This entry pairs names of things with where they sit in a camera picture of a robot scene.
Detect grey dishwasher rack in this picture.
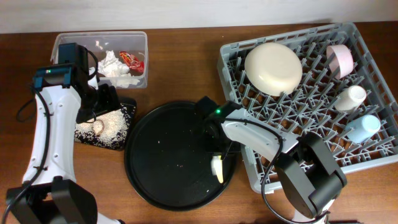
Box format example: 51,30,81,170
217,22,397,174

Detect white plastic fork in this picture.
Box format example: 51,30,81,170
211,156,223,175

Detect small pink bowl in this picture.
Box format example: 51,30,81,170
326,45,354,80

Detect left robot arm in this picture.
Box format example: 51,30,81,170
1,43,121,223

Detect large cream bowl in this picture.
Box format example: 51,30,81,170
244,42,303,96

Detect clear plastic waste bin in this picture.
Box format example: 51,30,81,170
50,31,149,89

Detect rice food scraps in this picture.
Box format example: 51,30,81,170
74,107,131,147

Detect yellow plastic knife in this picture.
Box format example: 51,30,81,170
213,156,224,184

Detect round black serving tray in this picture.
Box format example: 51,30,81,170
124,101,238,212

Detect black rectangular tray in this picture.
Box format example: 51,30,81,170
73,96,137,151

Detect light blue cup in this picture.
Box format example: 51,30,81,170
345,114,381,144

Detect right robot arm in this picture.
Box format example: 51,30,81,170
195,96,347,223

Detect white napkin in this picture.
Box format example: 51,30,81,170
98,51,131,77

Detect red snack wrapper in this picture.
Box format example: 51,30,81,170
119,51,144,73

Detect white cup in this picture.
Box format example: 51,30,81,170
335,85,367,114

